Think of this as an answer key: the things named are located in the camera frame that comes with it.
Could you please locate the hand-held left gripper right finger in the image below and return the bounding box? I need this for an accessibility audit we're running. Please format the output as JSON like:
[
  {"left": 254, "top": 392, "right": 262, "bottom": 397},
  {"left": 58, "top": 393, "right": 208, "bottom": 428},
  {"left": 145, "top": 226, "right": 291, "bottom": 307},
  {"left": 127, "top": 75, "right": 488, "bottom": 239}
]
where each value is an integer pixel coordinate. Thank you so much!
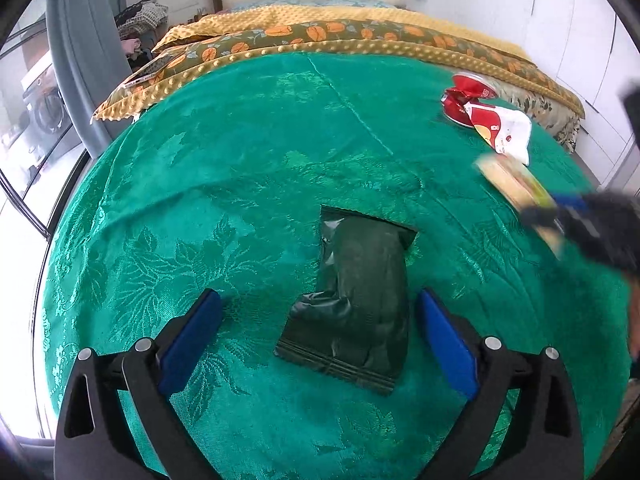
[{"left": 417, "top": 287, "right": 585, "bottom": 480}]

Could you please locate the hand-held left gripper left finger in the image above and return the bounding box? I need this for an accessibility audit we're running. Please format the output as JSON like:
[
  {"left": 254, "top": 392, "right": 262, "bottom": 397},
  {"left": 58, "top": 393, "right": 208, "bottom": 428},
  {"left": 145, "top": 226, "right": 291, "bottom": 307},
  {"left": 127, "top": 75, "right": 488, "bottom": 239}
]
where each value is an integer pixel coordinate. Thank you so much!
[{"left": 54, "top": 287, "right": 223, "bottom": 480}]

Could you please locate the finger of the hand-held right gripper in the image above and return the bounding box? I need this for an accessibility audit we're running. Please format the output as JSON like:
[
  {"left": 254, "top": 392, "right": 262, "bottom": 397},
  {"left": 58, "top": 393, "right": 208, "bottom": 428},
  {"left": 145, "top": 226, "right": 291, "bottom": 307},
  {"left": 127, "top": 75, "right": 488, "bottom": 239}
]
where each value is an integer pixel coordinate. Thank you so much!
[
  {"left": 522, "top": 207, "right": 576, "bottom": 237},
  {"left": 552, "top": 192, "right": 601, "bottom": 217}
]

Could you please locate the yellow snack packet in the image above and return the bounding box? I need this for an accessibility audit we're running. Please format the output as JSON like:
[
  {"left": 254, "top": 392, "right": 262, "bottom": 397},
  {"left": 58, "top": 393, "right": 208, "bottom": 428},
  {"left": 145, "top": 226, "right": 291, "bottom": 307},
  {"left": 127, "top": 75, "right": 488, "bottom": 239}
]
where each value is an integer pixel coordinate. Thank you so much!
[{"left": 472, "top": 152, "right": 568, "bottom": 261}]

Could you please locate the dark green packet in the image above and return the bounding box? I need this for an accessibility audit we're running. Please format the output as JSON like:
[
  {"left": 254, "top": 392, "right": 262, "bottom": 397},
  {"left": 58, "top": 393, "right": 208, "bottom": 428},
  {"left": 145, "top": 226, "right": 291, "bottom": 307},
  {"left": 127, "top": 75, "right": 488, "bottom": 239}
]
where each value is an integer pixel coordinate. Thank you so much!
[{"left": 275, "top": 204, "right": 420, "bottom": 397}]

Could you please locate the white and red packet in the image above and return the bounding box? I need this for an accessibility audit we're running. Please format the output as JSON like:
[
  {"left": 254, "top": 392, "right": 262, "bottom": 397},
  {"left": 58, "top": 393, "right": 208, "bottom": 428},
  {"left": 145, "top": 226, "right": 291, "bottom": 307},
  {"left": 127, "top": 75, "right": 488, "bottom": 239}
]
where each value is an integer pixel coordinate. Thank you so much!
[{"left": 462, "top": 101, "right": 532, "bottom": 166}]

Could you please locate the beige leaf-print sheet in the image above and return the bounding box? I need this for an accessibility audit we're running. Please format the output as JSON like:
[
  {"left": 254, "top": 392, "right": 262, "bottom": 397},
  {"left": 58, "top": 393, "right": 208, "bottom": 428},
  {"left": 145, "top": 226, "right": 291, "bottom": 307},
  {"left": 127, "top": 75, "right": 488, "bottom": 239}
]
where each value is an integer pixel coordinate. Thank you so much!
[{"left": 495, "top": 80, "right": 582, "bottom": 153}]

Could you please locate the red drink can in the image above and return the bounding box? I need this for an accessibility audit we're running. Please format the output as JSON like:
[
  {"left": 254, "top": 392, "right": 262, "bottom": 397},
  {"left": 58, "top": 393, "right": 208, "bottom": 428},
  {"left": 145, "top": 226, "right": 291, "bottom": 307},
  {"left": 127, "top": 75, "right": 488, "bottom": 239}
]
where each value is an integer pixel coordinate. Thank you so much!
[{"left": 441, "top": 72, "right": 498, "bottom": 128}]

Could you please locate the white wardrobe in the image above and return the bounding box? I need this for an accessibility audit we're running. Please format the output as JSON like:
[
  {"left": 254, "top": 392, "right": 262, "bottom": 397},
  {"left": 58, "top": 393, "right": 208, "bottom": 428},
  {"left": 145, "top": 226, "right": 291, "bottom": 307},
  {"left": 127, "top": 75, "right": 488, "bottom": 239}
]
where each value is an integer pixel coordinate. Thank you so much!
[{"left": 475, "top": 0, "right": 640, "bottom": 181}]

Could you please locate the green patterned blanket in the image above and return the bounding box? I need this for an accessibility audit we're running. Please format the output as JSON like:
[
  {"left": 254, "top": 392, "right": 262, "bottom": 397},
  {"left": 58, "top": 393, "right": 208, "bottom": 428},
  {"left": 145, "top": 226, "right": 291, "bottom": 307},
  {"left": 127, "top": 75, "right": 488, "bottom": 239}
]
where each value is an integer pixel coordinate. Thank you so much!
[{"left": 42, "top": 51, "right": 633, "bottom": 480}]

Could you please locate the yellow floral blanket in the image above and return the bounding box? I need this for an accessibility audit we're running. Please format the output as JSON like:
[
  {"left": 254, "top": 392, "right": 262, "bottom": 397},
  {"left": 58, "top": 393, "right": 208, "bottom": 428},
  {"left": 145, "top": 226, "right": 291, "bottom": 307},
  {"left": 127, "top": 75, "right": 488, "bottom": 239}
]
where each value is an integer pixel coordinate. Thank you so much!
[{"left": 90, "top": 4, "right": 586, "bottom": 123}]

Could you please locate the smartphone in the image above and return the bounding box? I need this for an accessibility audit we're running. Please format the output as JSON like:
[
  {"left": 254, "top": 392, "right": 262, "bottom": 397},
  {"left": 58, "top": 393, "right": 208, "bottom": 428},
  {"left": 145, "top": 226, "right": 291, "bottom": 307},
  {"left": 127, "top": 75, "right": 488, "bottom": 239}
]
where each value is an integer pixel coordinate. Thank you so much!
[{"left": 122, "top": 55, "right": 174, "bottom": 89}]

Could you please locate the washing machine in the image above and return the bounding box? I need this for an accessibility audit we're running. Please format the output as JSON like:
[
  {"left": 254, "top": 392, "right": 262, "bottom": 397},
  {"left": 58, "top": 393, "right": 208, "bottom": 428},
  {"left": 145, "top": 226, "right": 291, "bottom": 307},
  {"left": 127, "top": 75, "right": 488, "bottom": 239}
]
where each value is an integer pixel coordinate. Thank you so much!
[{"left": 20, "top": 55, "right": 77, "bottom": 161}]

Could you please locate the grey curtain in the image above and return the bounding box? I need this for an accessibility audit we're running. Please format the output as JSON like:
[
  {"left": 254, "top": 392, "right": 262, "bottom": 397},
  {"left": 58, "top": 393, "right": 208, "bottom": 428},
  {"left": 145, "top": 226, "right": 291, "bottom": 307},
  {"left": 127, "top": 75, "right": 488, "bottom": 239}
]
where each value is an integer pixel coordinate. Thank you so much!
[{"left": 45, "top": 0, "right": 133, "bottom": 161}]

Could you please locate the pile of clothes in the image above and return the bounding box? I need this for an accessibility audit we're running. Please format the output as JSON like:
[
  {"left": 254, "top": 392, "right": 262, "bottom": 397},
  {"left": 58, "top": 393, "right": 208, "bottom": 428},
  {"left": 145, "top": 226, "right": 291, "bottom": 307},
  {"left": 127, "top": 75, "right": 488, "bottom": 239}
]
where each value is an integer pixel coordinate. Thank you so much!
[{"left": 114, "top": 0, "right": 171, "bottom": 58}]

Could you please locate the blue patterned sheet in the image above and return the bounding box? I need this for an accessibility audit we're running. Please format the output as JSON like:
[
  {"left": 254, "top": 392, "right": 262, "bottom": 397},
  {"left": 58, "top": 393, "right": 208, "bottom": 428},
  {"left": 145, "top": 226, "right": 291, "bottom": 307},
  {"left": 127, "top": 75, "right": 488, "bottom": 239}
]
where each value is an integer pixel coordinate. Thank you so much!
[{"left": 230, "top": 0, "right": 396, "bottom": 11}]

